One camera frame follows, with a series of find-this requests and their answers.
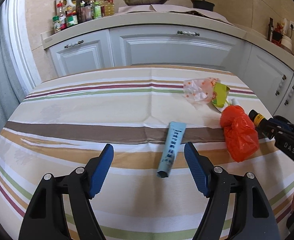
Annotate clear orange dotted wrapper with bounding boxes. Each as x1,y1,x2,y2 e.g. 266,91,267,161
183,77,220,105

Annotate yellow label black bottle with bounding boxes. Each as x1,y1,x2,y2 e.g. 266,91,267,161
249,109,271,131

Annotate black cooking pot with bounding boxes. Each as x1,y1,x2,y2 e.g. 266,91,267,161
191,0,215,11

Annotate striped tablecloth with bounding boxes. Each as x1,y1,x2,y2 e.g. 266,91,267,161
0,65,294,239

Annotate white jar appliance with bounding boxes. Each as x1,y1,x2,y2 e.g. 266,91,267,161
281,18,292,53

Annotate beige countertop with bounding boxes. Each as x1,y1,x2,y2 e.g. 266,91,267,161
41,12,294,71

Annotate cooking oil bottle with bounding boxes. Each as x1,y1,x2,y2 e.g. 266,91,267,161
104,0,114,16

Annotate white spice rack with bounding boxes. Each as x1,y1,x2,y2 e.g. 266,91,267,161
55,0,88,15

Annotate wall power socket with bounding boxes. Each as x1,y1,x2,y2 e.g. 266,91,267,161
289,21,294,31

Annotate dark olive oil bottle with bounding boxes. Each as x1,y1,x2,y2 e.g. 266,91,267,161
267,18,274,42

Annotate red plastic bag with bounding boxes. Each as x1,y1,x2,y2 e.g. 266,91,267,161
220,105,259,163

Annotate silver white snack wrapper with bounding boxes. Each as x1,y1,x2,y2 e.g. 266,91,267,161
216,98,240,113

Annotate white kitchen cabinets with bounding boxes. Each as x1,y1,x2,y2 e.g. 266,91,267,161
43,25,294,123

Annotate yellow green wrapper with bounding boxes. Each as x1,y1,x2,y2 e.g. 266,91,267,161
211,82,230,113

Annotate red figurine decoration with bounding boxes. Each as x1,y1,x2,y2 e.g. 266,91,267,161
271,23,283,46

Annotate light blue ointment tube box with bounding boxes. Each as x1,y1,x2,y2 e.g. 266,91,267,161
157,122,186,178

